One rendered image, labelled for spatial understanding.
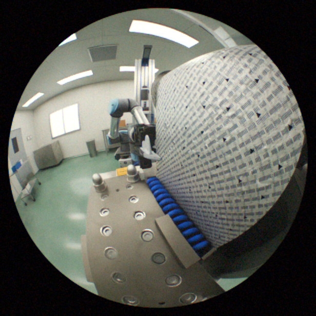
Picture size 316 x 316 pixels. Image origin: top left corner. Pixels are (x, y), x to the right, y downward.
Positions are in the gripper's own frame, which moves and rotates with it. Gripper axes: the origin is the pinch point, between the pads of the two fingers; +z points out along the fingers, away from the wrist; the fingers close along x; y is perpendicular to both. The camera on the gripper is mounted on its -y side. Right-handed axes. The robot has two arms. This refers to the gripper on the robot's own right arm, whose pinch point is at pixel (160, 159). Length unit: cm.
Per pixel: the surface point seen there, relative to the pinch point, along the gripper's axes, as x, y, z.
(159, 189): -2.6, -4.7, 4.9
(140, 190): -6.2, -6.0, 2.2
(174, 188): -0.3, -3.2, 7.2
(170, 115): -0.2, 10.3, 4.3
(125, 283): -14.7, -6.0, 20.5
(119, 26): -18, 171, -94
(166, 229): -5.6, -4.2, 13.9
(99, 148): -98, -97, -356
